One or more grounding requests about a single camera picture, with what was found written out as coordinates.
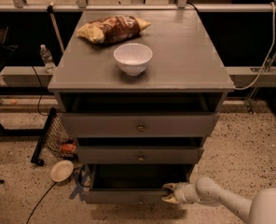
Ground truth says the white cable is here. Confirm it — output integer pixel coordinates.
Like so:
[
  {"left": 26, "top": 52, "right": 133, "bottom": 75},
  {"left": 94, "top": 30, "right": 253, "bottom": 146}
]
[{"left": 233, "top": 2, "right": 276, "bottom": 91}]

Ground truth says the clear plastic water bottle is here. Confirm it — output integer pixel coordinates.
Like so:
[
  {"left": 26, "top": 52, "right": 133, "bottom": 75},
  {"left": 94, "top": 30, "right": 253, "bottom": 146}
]
[{"left": 40, "top": 44, "right": 56, "bottom": 74}]

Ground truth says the grey top drawer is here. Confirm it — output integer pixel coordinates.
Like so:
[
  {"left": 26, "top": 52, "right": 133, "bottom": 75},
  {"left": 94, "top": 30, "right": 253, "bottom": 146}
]
[{"left": 61, "top": 113, "right": 219, "bottom": 138}]

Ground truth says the black mesh net frame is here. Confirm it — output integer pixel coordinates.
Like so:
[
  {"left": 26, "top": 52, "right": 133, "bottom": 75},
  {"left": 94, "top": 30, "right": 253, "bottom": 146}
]
[{"left": 31, "top": 107, "right": 76, "bottom": 166}]

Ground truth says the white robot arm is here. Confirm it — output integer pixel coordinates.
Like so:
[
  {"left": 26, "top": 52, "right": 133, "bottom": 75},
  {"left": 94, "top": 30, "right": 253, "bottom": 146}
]
[{"left": 162, "top": 176, "right": 276, "bottom": 224}]

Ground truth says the blue tape cross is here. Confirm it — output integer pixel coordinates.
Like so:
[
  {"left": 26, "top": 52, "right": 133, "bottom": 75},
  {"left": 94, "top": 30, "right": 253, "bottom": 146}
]
[{"left": 69, "top": 165, "right": 90, "bottom": 202}]

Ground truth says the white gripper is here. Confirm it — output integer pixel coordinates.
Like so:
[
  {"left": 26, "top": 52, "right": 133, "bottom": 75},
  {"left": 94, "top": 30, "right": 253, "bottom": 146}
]
[{"left": 161, "top": 182, "right": 194, "bottom": 204}]

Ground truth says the brown yellow chip bag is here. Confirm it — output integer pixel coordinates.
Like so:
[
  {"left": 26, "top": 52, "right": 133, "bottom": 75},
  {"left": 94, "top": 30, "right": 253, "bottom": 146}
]
[{"left": 76, "top": 16, "right": 151, "bottom": 44}]

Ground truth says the orange can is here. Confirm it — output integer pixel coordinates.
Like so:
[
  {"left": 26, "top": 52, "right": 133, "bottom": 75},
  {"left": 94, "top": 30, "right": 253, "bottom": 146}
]
[{"left": 60, "top": 143, "right": 76, "bottom": 154}]

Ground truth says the grey low bench beam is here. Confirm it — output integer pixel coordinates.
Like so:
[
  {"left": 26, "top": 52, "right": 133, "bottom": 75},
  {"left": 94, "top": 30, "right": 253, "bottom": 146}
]
[{"left": 0, "top": 66, "right": 52, "bottom": 88}]

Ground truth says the white bowl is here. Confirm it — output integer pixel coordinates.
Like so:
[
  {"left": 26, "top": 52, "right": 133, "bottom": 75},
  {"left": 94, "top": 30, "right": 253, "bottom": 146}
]
[{"left": 114, "top": 43, "right": 153, "bottom": 76}]

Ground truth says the grey middle drawer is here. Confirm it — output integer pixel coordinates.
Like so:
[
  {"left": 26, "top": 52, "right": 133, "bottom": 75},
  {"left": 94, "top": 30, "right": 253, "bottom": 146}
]
[{"left": 76, "top": 147, "right": 204, "bottom": 164}]

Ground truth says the black floor cable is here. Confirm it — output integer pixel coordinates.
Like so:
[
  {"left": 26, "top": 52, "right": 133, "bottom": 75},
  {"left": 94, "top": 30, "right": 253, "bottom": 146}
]
[{"left": 25, "top": 181, "right": 58, "bottom": 224}]

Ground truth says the grey bottom drawer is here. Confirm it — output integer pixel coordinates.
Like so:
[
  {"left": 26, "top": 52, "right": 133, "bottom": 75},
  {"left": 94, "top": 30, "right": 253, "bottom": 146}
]
[{"left": 84, "top": 164, "right": 193, "bottom": 204}]

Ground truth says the grey drawer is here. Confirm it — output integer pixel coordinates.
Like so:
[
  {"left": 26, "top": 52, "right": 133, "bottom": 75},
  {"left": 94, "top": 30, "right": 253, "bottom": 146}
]
[
  {"left": 61, "top": 113, "right": 219, "bottom": 138},
  {"left": 84, "top": 164, "right": 193, "bottom": 204},
  {"left": 76, "top": 147, "right": 204, "bottom": 164}
]

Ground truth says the grey drawer cabinet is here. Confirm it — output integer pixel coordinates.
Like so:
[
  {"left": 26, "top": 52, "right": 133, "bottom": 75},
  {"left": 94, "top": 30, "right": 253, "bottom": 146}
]
[{"left": 47, "top": 8, "right": 236, "bottom": 186}]

